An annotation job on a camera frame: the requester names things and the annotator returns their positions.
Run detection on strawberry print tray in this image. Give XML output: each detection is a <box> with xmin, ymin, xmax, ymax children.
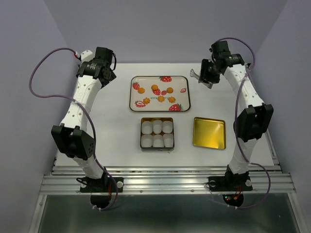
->
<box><xmin>129</xmin><ymin>76</ymin><xmax>191</xmax><ymax>112</ymax></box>

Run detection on round cookie left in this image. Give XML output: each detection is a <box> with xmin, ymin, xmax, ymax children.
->
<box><xmin>138</xmin><ymin>87</ymin><xmax>145</xmax><ymax>94</ymax></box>

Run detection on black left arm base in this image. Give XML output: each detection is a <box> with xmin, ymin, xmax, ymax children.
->
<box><xmin>76</xmin><ymin>177</ymin><xmax>124</xmax><ymax>193</ymax></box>

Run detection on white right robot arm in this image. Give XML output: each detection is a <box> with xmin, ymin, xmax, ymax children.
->
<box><xmin>198</xmin><ymin>38</ymin><xmax>274</xmax><ymax>189</ymax></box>

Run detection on square cookie tin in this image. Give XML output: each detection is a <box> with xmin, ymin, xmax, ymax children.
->
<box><xmin>139</xmin><ymin>117</ymin><xmax>175</xmax><ymax>152</ymax></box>

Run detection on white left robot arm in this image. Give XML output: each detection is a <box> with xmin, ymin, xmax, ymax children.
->
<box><xmin>51</xmin><ymin>47</ymin><xmax>116</xmax><ymax>191</ymax></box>

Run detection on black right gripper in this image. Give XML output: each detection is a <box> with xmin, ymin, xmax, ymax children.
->
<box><xmin>197</xmin><ymin>59</ymin><xmax>221</xmax><ymax>84</ymax></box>

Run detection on swirl cookie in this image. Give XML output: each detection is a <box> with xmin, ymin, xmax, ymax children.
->
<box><xmin>167</xmin><ymin>87</ymin><xmax>173</xmax><ymax>94</ymax></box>

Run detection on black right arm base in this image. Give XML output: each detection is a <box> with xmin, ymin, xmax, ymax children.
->
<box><xmin>206</xmin><ymin>176</ymin><xmax>253</xmax><ymax>193</ymax></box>

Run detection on aluminium rail frame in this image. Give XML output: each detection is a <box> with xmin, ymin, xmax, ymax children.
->
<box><xmin>29</xmin><ymin>63</ymin><xmax>307</xmax><ymax>233</ymax></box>

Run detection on metal tongs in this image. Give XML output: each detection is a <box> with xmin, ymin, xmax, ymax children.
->
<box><xmin>190</xmin><ymin>69</ymin><xmax>213</xmax><ymax>89</ymax></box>

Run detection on white paper cup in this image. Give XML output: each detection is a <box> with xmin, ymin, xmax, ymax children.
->
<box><xmin>141</xmin><ymin>121</ymin><xmax>153</xmax><ymax>134</ymax></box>
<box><xmin>153</xmin><ymin>134</ymin><xmax>164</xmax><ymax>148</ymax></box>
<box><xmin>153</xmin><ymin>119</ymin><xmax>162</xmax><ymax>134</ymax></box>
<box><xmin>162</xmin><ymin>120</ymin><xmax>173</xmax><ymax>133</ymax></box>
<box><xmin>141</xmin><ymin>134</ymin><xmax>153</xmax><ymax>148</ymax></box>
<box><xmin>163</xmin><ymin>133</ymin><xmax>174</xmax><ymax>148</ymax></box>

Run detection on gold tin lid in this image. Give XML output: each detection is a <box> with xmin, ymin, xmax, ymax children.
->
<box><xmin>192</xmin><ymin>117</ymin><xmax>226</xmax><ymax>150</ymax></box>

